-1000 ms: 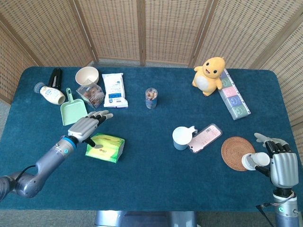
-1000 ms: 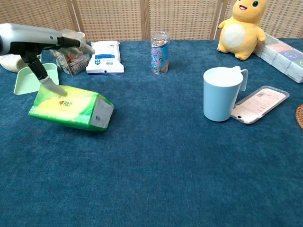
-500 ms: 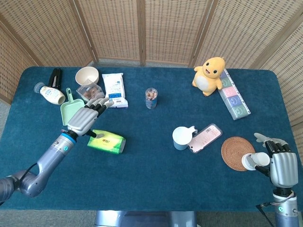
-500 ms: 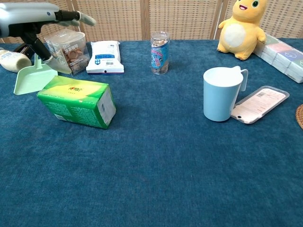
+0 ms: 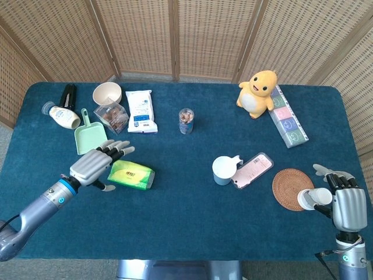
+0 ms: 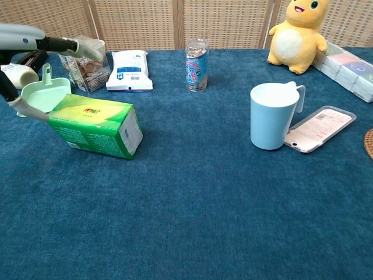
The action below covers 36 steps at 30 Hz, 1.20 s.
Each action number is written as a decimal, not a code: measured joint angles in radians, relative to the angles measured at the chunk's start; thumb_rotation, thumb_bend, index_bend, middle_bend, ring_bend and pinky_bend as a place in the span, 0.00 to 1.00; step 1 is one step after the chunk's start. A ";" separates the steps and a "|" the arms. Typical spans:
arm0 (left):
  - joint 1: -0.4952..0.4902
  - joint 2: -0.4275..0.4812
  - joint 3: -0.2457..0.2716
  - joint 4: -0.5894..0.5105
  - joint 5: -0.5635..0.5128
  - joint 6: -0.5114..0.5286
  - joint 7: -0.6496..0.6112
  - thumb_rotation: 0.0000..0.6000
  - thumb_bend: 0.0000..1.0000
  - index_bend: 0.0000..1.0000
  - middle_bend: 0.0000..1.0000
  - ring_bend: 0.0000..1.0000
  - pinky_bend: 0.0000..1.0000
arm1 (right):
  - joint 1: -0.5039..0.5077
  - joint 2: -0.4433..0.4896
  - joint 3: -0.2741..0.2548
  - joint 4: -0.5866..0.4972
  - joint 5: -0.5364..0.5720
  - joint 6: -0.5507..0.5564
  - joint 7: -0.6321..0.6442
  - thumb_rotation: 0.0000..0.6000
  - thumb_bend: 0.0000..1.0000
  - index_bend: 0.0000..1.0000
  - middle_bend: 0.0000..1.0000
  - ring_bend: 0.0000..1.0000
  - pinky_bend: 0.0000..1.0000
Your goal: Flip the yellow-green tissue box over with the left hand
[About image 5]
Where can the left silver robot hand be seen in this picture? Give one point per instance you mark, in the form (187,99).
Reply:
(96,164)

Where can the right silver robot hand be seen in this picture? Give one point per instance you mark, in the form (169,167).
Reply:
(348,205)

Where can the green tissue pack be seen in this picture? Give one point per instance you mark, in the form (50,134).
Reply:
(131,174)

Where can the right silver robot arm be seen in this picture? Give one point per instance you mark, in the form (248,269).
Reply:
(351,258)

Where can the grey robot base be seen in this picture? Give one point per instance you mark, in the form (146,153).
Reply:
(179,269)

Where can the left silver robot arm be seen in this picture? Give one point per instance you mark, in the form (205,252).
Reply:
(35,213)

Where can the pastel box set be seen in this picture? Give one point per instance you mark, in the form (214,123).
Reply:
(287,119)

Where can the mint green dustpan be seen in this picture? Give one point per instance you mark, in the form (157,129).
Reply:
(88,134)

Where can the small white bottle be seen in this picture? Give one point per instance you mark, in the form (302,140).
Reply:
(314,199)

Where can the clear plastic snack box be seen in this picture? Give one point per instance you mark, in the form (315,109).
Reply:
(112,116)

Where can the cream lotion bottle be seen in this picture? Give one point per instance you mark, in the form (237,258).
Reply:
(62,116)

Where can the woven rattan coaster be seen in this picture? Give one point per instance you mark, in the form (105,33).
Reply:
(291,186)

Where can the white blue wet wipes pack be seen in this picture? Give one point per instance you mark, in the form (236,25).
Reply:
(140,111)

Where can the beige bowl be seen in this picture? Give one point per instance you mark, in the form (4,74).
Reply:
(106,94)

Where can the black stapler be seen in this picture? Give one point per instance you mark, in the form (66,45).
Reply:
(68,97)

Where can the clear snack cup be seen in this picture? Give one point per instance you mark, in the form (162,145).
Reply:
(186,120)

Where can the pink smartphone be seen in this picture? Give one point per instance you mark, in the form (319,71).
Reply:
(253,170)

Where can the blue table cloth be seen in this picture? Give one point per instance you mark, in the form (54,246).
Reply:
(186,216)

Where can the white blue measuring cup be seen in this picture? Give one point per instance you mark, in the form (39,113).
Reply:
(223,170)

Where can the yellow plush dinosaur toy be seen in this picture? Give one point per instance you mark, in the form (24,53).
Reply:
(256,94)

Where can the bamboo folding screen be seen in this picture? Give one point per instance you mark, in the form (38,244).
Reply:
(186,35)

